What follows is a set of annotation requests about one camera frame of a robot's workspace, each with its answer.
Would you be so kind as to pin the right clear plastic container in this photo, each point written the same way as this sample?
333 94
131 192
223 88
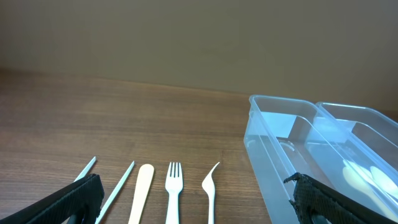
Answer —
368 138

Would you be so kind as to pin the clear plastic container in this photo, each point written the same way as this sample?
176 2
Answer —
285 136
368 138

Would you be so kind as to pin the white plastic spoon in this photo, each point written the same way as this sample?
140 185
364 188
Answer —
363 172
384 181

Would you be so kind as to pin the white side-lying fork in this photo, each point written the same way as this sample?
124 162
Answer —
209 187
114 193

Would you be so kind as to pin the white plastic fork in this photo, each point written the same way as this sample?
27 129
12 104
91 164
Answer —
173 185

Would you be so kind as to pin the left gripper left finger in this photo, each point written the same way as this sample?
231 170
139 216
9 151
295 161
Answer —
81 201

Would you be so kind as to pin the far left white fork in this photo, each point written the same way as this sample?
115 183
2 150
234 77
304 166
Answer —
86 169

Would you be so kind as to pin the left clear plastic container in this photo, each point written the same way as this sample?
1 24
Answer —
285 136

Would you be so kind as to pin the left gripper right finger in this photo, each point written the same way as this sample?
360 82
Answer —
315 202

